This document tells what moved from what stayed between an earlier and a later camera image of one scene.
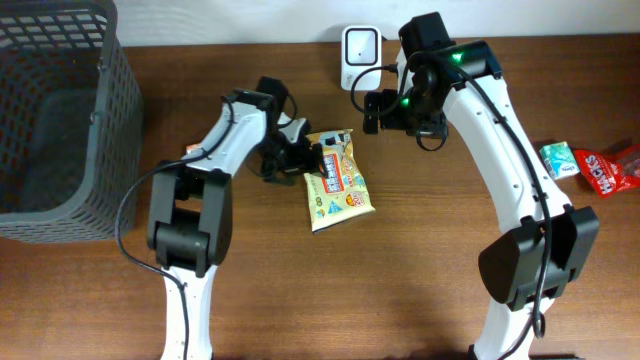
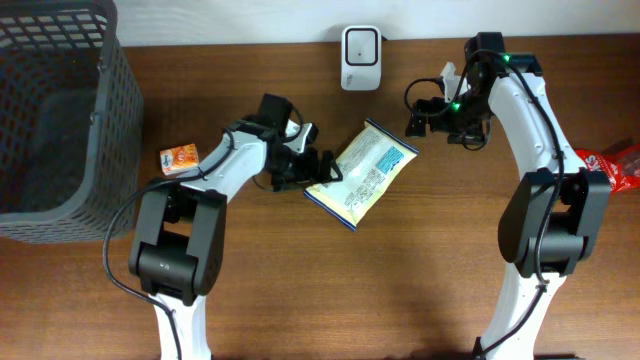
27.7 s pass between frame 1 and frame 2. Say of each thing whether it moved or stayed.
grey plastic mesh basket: stayed
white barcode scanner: stayed
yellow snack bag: moved
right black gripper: moved
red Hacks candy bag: stayed
